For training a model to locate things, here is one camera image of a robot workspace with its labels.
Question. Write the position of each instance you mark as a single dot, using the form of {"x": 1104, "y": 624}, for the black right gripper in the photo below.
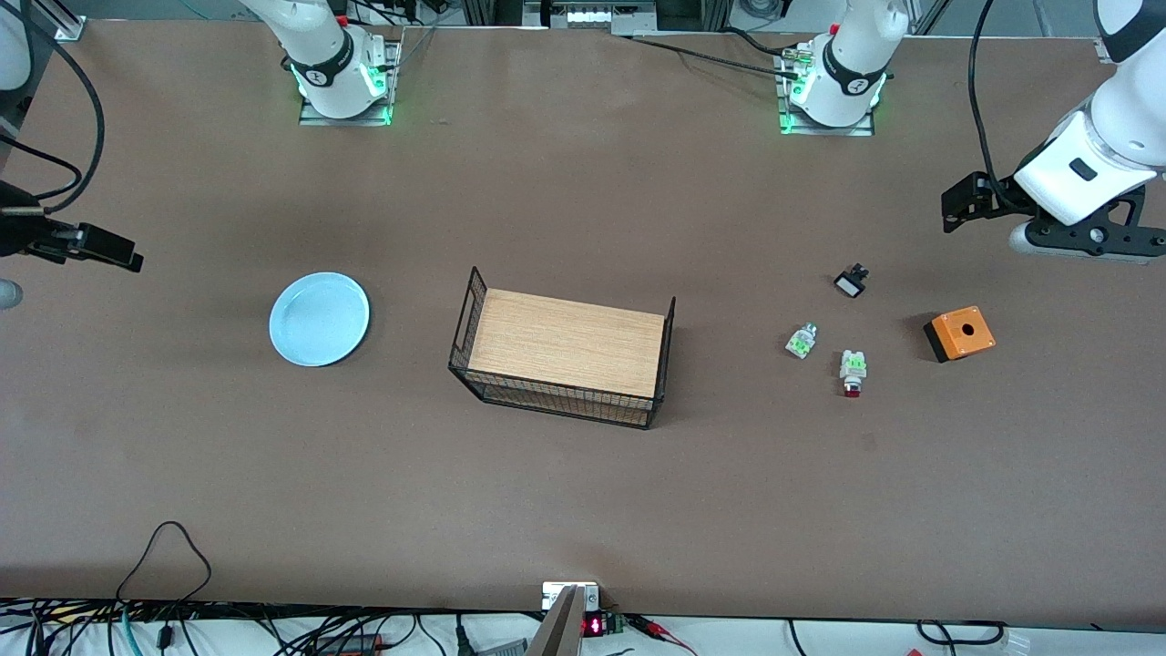
{"x": 16, "y": 232}

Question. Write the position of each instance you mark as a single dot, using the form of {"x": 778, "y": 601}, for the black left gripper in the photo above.
{"x": 995, "y": 202}

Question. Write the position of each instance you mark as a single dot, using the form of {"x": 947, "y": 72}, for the red push button switch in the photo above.
{"x": 854, "y": 369}

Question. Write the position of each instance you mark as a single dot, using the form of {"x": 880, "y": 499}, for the light blue plate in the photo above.
{"x": 319, "y": 319}

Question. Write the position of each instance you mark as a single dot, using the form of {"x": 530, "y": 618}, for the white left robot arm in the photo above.
{"x": 1120, "y": 118}

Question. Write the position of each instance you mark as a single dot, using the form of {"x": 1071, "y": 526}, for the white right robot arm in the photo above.
{"x": 328, "y": 82}

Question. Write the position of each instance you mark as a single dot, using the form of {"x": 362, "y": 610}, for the orange button box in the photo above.
{"x": 964, "y": 333}

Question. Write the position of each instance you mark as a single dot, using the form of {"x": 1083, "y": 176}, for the black white push button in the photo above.
{"x": 851, "y": 283}

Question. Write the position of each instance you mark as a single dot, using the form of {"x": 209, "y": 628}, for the green white contact block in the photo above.
{"x": 802, "y": 342}

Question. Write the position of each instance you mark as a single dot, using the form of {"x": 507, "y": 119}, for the white led light bar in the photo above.
{"x": 597, "y": 16}

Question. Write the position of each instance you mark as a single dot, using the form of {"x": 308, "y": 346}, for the wooden board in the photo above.
{"x": 565, "y": 342}

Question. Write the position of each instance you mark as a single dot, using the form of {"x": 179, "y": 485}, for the black power adapter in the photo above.
{"x": 351, "y": 644}

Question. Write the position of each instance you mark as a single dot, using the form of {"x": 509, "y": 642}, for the red probe lead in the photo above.
{"x": 660, "y": 630}

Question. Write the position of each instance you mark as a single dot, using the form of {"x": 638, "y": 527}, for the red digit display module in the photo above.
{"x": 597, "y": 625}

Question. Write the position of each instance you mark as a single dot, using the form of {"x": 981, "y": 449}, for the grey metal beam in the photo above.
{"x": 557, "y": 633}

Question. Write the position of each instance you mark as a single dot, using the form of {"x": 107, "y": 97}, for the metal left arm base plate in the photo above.
{"x": 861, "y": 130}

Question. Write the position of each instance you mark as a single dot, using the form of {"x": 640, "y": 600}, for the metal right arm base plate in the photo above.
{"x": 383, "y": 114}

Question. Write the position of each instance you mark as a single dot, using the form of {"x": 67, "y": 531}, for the metal bracket plate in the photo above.
{"x": 556, "y": 592}

